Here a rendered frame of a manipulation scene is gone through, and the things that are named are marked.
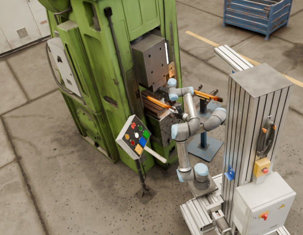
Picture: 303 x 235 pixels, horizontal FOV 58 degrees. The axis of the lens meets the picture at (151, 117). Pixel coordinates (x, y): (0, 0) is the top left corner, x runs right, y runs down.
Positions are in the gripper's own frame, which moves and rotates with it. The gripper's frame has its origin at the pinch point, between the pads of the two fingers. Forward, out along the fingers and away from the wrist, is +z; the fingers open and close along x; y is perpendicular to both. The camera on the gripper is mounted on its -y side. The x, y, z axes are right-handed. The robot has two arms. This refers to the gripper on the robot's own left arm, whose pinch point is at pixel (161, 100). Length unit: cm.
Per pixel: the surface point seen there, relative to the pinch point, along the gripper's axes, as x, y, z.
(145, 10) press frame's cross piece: 20, -61, -57
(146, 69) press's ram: -2.5, -26.8, -23.1
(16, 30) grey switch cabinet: 48, -451, 316
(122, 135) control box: -55, 4, 4
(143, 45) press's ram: 6, -42, -36
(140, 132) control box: -35.0, 8.5, 15.4
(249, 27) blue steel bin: 380, -53, 150
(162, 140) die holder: -1, 23, 61
